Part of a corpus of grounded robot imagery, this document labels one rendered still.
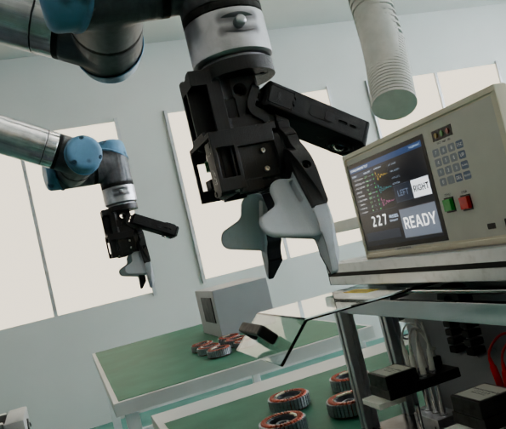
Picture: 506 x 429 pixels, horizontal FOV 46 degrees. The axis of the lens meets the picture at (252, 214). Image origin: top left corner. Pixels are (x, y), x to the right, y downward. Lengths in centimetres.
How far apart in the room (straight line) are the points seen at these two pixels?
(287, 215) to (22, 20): 35
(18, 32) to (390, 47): 177
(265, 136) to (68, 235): 497
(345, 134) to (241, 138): 11
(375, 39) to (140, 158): 361
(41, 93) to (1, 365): 237
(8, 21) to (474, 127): 59
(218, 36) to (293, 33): 588
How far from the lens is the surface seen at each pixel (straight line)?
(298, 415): 145
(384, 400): 109
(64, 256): 544
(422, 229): 100
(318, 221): 48
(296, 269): 585
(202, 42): 54
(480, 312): 89
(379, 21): 238
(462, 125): 88
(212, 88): 53
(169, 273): 551
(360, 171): 113
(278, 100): 54
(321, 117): 56
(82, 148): 123
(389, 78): 220
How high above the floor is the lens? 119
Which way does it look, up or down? 3 degrees up
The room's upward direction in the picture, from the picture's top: 13 degrees counter-clockwise
